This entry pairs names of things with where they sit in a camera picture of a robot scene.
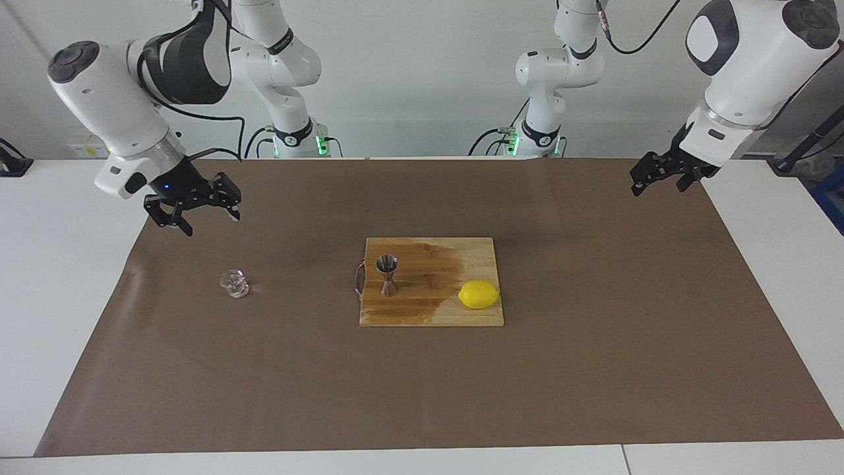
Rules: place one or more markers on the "blue crate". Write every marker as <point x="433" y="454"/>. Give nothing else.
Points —
<point x="832" y="198"/>

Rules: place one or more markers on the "black stand with pole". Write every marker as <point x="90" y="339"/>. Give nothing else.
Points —
<point x="788" y="161"/>

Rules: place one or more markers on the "black table clamp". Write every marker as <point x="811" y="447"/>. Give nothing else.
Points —
<point x="13" y="165"/>

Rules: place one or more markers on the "wooden cutting board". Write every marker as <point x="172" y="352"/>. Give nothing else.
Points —
<point x="428" y="303"/>

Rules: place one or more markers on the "yellow lemon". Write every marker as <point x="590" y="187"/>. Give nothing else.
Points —
<point x="479" y="294"/>

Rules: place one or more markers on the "white wall socket box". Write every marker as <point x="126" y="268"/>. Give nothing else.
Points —
<point x="89" y="150"/>

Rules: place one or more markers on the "brown paper table mat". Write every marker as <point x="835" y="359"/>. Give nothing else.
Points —
<point x="264" y="382"/>

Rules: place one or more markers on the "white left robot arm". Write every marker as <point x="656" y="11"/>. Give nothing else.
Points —
<point x="560" y="69"/>

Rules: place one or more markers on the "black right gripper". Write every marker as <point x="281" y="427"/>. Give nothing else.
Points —
<point x="175" y="188"/>

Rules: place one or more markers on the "small clear glass cup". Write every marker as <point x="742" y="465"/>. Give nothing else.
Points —
<point x="235" y="284"/>

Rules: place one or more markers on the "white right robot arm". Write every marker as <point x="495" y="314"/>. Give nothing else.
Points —
<point x="112" y="105"/>

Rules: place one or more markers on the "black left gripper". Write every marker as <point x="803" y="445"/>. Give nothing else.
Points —
<point x="686" y="165"/>

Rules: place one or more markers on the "steel double jigger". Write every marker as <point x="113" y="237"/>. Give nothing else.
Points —
<point x="388" y="264"/>

